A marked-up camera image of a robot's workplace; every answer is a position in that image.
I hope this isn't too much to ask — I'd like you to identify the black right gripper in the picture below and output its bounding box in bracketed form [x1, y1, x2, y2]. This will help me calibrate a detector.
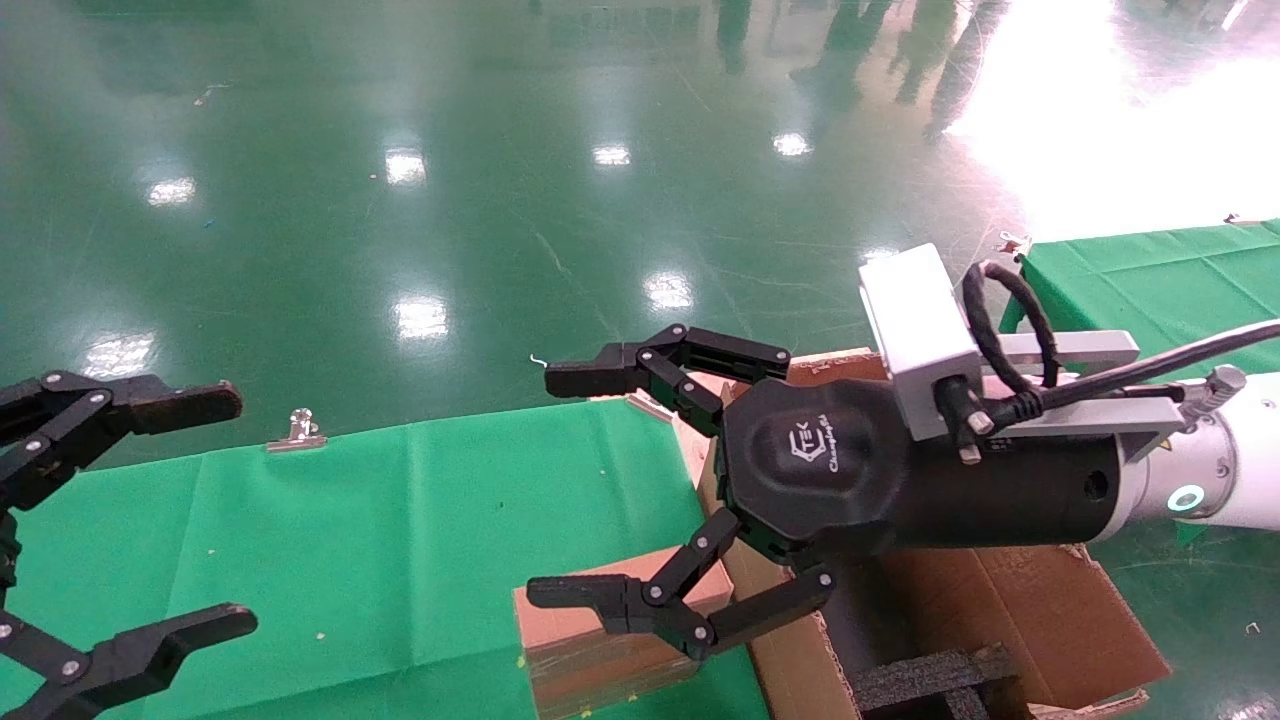
[527, 323, 1123, 661]

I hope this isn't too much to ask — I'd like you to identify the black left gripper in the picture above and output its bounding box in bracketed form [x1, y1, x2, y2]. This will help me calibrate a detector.
[0, 372, 258, 720]

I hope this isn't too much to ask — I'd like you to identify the small brown cardboard box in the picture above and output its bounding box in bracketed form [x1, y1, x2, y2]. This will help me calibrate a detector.
[513, 545, 736, 720]

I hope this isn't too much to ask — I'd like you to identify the large open cardboard carton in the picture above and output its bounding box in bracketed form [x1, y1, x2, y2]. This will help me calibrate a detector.
[695, 350, 1173, 720]

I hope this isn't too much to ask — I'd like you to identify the large green tablecloth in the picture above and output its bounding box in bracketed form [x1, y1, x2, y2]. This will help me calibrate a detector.
[0, 400, 771, 720]

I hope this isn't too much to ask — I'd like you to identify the black foam insert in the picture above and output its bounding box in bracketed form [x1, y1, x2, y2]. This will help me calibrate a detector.
[850, 645, 1021, 720]

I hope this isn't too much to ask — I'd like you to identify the green tablecloth with clips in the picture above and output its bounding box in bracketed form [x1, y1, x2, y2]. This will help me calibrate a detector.
[1000, 220, 1280, 548]

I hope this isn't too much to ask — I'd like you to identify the silver camera mount bracket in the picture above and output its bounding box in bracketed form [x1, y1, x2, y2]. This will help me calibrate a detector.
[975, 330, 1191, 463]

